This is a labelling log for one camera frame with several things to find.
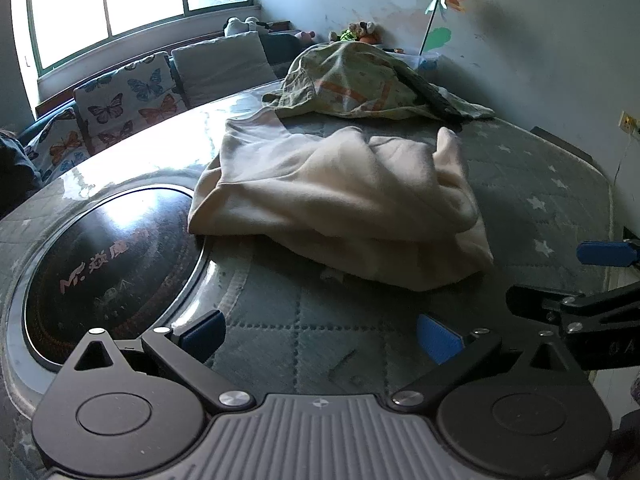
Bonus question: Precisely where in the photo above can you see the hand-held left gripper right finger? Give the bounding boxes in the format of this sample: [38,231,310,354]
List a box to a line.
[390,313,587,409]

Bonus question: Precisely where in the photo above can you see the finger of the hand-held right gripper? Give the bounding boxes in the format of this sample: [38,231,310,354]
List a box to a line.
[506,280,640,333]
[576,227,640,268]

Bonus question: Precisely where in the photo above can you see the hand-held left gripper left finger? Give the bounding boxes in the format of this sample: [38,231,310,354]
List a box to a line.
[75,310,257,413]

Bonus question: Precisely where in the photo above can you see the cream fleece garment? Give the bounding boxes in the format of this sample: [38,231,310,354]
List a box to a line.
[187,110,496,292]

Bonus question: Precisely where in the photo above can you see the round black glass cooktop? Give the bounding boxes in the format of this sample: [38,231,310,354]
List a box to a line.
[7,185,211,368]

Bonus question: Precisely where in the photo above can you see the grey chair back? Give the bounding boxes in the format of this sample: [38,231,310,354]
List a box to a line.
[530,127,597,167]

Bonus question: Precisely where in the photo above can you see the dark grey cloth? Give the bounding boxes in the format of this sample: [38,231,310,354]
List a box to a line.
[395,65,463,122]

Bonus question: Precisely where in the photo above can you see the butterfly print cushion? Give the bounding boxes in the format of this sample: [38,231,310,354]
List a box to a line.
[20,105,92,182]
[74,51,188,157]

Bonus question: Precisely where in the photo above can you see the clear plastic box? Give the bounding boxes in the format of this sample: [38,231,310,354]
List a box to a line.
[400,49,443,72]

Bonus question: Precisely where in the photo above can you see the grey pillow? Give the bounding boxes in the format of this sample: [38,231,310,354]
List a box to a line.
[171,31,278,108]

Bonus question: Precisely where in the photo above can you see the green printed garment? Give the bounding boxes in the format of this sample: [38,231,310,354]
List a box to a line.
[262,42,496,122]

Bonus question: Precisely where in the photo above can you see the dark sofa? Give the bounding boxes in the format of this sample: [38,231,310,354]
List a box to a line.
[0,25,321,211]

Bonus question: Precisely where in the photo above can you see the white plush toy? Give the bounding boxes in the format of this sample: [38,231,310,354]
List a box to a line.
[223,16,273,37]

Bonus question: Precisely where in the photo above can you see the brown stuffed toys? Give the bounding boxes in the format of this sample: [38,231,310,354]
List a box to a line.
[329,21,384,46]

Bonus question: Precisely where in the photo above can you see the thin white cable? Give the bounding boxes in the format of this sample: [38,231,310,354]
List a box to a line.
[614,132,640,183]

